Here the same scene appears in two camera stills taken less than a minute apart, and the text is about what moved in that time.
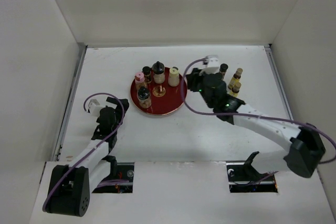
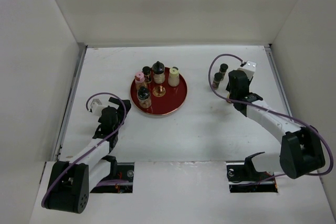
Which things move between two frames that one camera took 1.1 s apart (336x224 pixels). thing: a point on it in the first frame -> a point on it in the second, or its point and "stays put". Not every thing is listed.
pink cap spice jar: x=139 y=80 stays put
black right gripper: x=193 y=78 -> x=249 y=80
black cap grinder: x=144 y=97 stays put
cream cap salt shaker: x=174 y=79 stays put
